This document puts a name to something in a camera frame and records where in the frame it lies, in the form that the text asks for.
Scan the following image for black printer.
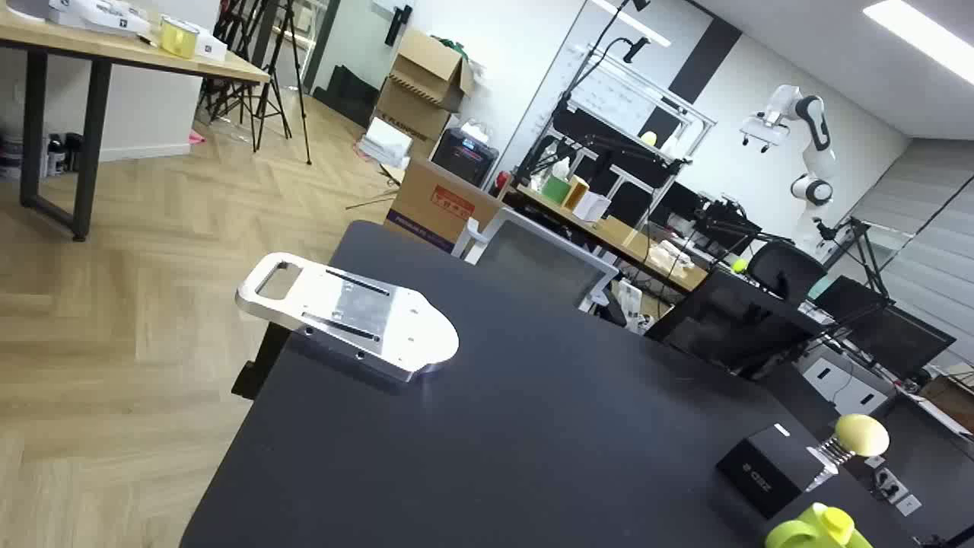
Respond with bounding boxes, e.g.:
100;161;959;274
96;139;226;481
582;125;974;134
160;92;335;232
428;121;503;188

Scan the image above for black table clamp bracket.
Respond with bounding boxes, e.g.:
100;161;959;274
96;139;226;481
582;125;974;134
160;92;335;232
229;319;295;401

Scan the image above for white device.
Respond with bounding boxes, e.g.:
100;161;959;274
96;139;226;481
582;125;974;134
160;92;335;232
44;0;160;42

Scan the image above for open white box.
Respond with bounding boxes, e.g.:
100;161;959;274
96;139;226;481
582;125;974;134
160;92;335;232
353;115;418;171

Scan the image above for white signboard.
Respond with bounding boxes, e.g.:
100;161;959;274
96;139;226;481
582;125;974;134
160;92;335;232
567;65;665;139

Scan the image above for white framed grey panel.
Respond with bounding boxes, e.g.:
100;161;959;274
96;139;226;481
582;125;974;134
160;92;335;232
462;205;620;306

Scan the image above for white drawer cabinet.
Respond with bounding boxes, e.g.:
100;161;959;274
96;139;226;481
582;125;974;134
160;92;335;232
798;349;897;417

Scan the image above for black camera tripod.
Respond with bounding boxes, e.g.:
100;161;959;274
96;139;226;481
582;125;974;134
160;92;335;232
811;212;891;298

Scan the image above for small white box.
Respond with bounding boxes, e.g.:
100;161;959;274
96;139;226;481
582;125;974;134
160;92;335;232
192;26;233;65

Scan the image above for yellow transparent container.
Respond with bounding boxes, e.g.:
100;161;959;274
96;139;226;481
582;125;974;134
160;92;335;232
157;17;202;57

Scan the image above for stacked plain cardboard boxes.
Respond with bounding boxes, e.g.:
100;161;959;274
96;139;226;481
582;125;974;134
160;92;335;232
373;24;475;145

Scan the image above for black office chair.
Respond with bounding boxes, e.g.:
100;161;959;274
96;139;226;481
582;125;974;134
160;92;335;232
750;236;827;306

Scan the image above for wooden table black legs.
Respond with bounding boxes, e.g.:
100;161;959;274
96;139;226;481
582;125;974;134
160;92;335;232
0;9;274;243

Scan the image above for cardboard box red print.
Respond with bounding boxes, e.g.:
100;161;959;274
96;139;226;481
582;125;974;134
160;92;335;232
384;158;507;255

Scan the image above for black tilted panel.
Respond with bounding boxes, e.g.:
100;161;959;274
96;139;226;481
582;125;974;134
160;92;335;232
646;263;827;381

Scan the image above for ceiling light panel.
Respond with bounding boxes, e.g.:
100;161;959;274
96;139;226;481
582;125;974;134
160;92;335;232
863;0;974;92

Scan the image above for green box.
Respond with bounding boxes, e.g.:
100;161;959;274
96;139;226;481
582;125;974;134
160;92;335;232
540;172;579;206

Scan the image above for black box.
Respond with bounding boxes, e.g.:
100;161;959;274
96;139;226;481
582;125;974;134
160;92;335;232
716;421;832;520

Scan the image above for long wooden desk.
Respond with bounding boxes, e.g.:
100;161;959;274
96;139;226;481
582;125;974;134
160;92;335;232
503;179;714;298

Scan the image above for black floor bag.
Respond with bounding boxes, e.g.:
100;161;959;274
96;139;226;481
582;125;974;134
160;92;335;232
322;65;384;130

